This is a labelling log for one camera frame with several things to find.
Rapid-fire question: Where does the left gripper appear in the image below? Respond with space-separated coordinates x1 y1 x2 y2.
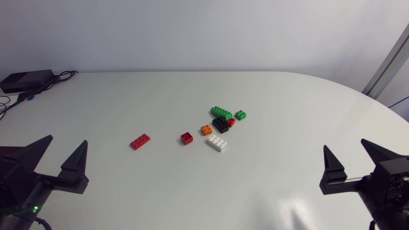
5 134 90 214

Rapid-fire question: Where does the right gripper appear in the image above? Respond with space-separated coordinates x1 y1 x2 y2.
319 138 409 222

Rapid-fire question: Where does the long red toy brick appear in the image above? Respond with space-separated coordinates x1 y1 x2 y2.
129 133 151 151

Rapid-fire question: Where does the long green toy brick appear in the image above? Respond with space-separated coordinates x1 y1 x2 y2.
210 105 233 122

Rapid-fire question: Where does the black power brick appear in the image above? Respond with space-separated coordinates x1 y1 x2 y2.
0 69 54 94

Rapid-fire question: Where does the black toy brick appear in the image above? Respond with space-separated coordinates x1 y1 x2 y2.
212 117 230 134

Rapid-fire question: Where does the white toy brick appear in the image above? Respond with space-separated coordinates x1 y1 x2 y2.
205 134 228 153

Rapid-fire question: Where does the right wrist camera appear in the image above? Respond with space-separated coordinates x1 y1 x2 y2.
370 156 409 206

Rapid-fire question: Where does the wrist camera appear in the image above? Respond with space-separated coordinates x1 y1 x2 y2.
370 156 409 206
0 146 38 210

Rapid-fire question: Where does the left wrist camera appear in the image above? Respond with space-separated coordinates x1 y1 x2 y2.
0 146 38 210

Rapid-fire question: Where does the black cable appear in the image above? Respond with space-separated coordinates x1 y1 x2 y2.
0 94 20 121
15 70 79 104

